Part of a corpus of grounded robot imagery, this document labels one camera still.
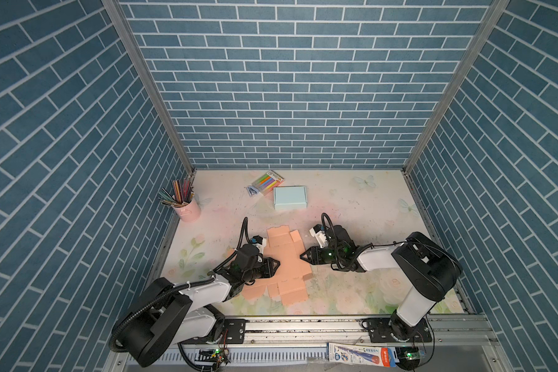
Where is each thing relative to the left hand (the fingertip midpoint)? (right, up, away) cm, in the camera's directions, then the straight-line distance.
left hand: (279, 265), depth 86 cm
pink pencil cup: (-38, +19, +10) cm, 43 cm away
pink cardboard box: (+3, -5, -2) cm, 7 cm away
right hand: (+8, +3, +2) cm, 9 cm away
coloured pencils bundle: (-41, +27, +10) cm, 51 cm away
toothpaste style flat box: (+32, -22, -18) cm, 42 cm away
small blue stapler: (-14, +28, +23) cm, 39 cm away
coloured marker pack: (-7, +33, +28) cm, 44 cm away
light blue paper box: (+4, +25, +19) cm, 31 cm away
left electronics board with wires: (-18, -24, -15) cm, 33 cm away
